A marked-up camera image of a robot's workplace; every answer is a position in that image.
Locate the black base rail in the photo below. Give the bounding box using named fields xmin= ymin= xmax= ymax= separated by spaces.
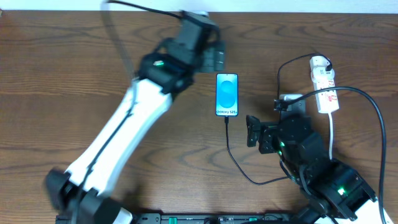
xmin=131 ymin=213 xmax=297 ymax=224

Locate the white power strip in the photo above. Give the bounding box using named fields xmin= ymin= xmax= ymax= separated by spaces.
xmin=311 ymin=67 xmax=340 ymax=114

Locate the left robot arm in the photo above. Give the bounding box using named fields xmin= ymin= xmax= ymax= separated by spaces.
xmin=45 ymin=38 xmax=225 ymax=223

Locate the black USB charging cable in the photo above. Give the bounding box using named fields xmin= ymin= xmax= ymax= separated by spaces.
xmin=223 ymin=52 xmax=333 ymax=186

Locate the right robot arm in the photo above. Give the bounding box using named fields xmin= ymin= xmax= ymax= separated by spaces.
xmin=246 ymin=114 xmax=388 ymax=223

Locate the white power strip cord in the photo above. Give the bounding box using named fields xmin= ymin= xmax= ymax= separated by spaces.
xmin=328 ymin=112 xmax=335 ymax=160

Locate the blue Galaxy smartphone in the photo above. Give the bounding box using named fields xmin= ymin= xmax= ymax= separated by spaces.
xmin=215 ymin=73 xmax=239 ymax=117

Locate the white charger plug adapter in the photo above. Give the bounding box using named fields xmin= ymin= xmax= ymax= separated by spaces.
xmin=310 ymin=55 xmax=332 ymax=77

